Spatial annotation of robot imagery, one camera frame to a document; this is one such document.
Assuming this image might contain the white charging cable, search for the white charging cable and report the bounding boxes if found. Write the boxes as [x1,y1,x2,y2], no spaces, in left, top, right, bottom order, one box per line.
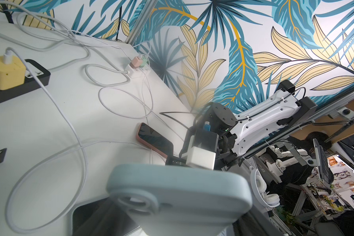
[3,47,154,235]
[98,67,189,148]

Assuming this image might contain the phone in pink case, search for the phone in pink case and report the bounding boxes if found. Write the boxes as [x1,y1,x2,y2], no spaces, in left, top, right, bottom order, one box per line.
[136,123,174,158]

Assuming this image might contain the phone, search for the phone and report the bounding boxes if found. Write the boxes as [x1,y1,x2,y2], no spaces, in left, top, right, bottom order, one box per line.
[136,123,174,158]
[106,164,253,236]

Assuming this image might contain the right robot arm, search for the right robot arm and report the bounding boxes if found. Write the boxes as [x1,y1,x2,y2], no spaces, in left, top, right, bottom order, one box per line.
[166,80,317,170]

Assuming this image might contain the grey power strip cord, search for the grey power strip cord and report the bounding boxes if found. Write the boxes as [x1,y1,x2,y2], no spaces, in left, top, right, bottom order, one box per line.
[0,0,132,88]

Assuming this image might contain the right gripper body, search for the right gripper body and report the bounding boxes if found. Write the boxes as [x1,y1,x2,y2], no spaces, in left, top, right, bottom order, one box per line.
[166,126,236,170]

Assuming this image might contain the person in black shirt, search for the person in black shirt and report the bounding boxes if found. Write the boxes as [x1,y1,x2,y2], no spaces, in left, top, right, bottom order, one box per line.
[295,132,333,156]

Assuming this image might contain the white power strip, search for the white power strip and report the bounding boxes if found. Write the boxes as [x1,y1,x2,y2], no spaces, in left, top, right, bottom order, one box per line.
[125,65,150,79]

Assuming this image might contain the yellow charger plug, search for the yellow charger plug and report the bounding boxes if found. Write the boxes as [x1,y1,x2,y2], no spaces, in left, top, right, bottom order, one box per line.
[0,56,26,90]

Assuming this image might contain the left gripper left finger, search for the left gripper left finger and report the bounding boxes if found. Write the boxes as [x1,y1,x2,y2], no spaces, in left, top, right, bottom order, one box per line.
[72,198,140,236]

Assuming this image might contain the white headphones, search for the white headphones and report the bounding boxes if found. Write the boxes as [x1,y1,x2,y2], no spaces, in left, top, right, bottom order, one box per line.
[250,167,280,208]

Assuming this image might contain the green charger plug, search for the green charger plug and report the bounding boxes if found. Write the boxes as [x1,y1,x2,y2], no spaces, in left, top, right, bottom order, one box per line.
[140,54,149,68]

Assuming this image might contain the computer monitor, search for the computer monitor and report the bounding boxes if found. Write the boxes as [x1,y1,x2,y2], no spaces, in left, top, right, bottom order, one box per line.
[313,139,334,185]

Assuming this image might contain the pink charger plug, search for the pink charger plug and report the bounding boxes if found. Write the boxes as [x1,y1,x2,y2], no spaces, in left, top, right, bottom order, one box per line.
[129,56,143,69]

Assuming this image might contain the black power strip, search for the black power strip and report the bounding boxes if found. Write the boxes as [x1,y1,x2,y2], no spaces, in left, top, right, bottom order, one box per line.
[0,58,51,108]

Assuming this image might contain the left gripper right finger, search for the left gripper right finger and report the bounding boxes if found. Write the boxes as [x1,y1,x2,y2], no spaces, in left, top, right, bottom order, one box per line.
[233,206,283,236]

